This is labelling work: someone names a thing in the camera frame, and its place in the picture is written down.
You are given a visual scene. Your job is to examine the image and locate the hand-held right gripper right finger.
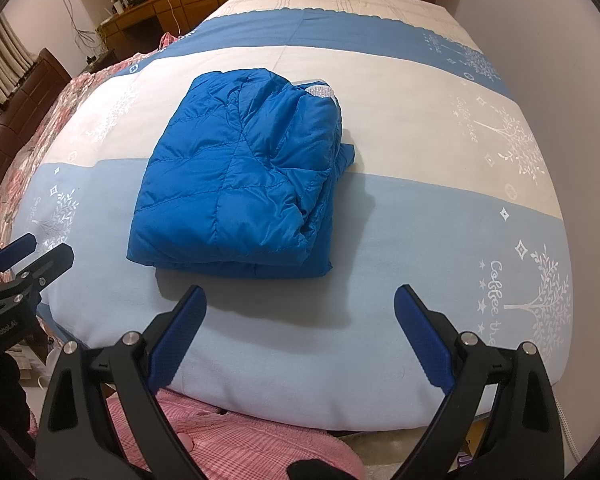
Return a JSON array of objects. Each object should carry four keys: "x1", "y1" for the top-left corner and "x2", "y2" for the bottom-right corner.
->
[{"x1": 392, "y1": 284, "x2": 566, "y2": 480}]

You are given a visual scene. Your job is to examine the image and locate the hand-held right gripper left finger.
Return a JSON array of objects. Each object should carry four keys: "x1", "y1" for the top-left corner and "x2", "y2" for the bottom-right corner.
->
[{"x1": 34, "y1": 285, "x2": 216, "y2": 480}]

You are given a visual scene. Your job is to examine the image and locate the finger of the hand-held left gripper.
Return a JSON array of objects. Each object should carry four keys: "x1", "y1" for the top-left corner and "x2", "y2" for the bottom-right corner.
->
[
  {"x1": 0, "y1": 243, "x2": 76, "y2": 306},
  {"x1": 0, "y1": 232, "x2": 38, "y2": 281}
]

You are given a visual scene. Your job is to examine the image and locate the blue puffer jacket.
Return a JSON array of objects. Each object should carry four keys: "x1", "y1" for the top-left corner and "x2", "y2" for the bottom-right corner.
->
[{"x1": 126, "y1": 67, "x2": 356, "y2": 280}]

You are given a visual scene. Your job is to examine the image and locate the blue and white striped bedspread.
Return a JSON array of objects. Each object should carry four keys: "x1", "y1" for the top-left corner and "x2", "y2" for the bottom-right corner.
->
[{"x1": 0, "y1": 0, "x2": 573, "y2": 433}]

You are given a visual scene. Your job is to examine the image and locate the pink floral quilt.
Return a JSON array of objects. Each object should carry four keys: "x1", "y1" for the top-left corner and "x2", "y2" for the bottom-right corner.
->
[{"x1": 0, "y1": 32, "x2": 181, "y2": 256}]

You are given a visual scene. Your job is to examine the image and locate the pink checkered clothing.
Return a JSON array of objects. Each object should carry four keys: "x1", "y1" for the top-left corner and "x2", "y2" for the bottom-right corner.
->
[{"x1": 27, "y1": 387, "x2": 366, "y2": 480}]

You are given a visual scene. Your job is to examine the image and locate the dark wooden bed board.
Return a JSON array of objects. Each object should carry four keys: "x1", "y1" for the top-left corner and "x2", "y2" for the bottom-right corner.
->
[{"x1": 0, "y1": 47, "x2": 73, "y2": 241}]

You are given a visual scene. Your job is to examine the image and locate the white curtain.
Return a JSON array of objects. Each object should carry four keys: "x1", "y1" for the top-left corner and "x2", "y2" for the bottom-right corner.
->
[{"x1": 0, "y1": 20, "x2": 37, "y2": 103}]

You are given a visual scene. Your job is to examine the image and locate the wooden desk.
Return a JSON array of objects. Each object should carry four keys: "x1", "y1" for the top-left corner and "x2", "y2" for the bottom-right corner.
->
[{"x1": 99, "y1": 0, "x2": 191, "y2": 61}]

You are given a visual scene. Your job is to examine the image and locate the white cable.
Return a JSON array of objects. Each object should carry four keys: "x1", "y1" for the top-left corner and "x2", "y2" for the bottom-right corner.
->
[{"x1": 555, "y1": 392, "x2": 581, "y2": 461}]

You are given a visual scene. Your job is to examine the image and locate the hanging wall cables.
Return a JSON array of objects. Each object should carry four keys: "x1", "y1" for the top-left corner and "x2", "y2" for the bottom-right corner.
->
[{"x1": 50, "y1": 0, "x2": 98, "y2": 58}]

